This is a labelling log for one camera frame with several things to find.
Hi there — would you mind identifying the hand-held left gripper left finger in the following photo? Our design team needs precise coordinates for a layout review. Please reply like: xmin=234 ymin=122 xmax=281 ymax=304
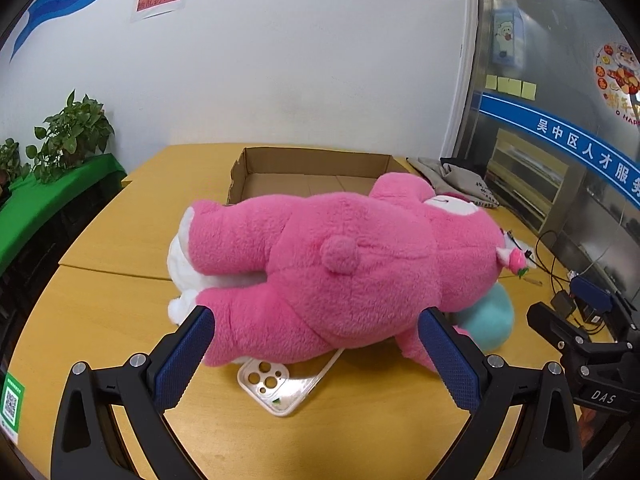
xmin=50 ymin=304 xmax=217 ymax=480

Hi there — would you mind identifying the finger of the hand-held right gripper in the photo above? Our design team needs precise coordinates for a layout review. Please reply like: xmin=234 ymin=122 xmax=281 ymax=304
xmin=526 ymin=301 xmax=596 ymax=356
xmin=571 ymin=275 xmax=640 ymax=333

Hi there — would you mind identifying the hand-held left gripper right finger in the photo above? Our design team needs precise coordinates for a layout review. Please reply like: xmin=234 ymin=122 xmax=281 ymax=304
xmin=418 ymin=307 xmax=585 ymax=480

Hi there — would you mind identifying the teal plush toy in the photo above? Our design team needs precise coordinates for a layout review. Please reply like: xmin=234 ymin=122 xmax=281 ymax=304
xmin=452 ymin=282 xmax=516 ymax=351

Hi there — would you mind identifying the white clear phone case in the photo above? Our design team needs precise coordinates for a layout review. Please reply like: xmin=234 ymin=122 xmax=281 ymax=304
xmin=236 ymin=349 xmax=347 ymax=417

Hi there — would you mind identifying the pink plush bear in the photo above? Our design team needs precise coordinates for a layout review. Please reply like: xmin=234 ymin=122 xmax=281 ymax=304
xmin=180 ymin=172 xmax=530 ymax=375

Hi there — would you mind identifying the brown cardboard box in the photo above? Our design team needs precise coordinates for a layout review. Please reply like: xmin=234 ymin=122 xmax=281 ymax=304
xmin=227 ymin=146 xmax=418 ymax=206

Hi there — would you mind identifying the black power adapter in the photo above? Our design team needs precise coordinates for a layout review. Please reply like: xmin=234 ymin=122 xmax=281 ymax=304
xmin=550 ymin=290 xmax=577 ymax=314

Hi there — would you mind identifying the blue window banner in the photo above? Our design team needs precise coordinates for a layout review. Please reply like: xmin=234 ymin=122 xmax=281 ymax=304
xmin=479 ymin=91 xmax=640 ymax=201

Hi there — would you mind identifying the grey cloth bag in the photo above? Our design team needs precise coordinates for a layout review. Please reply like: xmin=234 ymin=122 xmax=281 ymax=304
xmin=407 ymin=156 xmax=501 ymax=209

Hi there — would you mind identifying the green code sticker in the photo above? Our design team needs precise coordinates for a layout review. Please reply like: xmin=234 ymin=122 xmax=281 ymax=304
xmin=0 ymin=371 xmax=28 ymax=445

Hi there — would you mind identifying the green cloth cover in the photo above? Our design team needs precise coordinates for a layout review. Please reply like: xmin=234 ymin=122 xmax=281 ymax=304
xmin=0 ymin=154 xmax=128 ymax=271

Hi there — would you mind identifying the round festive window sticker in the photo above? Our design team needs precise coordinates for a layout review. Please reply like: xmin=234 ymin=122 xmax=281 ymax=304
xmin=592 ymin=42 xmax=640 ymax=123

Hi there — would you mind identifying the large green potted plant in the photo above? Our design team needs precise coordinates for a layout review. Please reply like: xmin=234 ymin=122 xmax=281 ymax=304
xmin=31 ymin=90 xmax=116 ymax=185

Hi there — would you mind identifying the small green potted plant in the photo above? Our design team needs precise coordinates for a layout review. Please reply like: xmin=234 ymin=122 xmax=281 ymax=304
xmin=0 ymin=138 xmax=32 ymax=196

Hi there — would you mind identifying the sheep cartoon poster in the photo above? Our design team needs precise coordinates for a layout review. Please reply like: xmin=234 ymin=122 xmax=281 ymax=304
xmin=492 ymin=7 xmax=526 ymax=68

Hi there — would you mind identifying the black cable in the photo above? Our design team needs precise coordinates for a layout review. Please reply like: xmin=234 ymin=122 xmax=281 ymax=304
xmin=534 ymin=230 xmax=591 ymax=311

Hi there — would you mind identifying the red paper wall sign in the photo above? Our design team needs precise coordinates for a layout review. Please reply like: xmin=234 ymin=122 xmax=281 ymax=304
xmin=131 ymin=0 xmax=187 ymax=23

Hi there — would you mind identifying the blue wave wall decal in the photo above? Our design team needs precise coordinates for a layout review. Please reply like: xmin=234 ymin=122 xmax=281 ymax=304
xmin=10 ymin=0 xmax=426 ymax=63

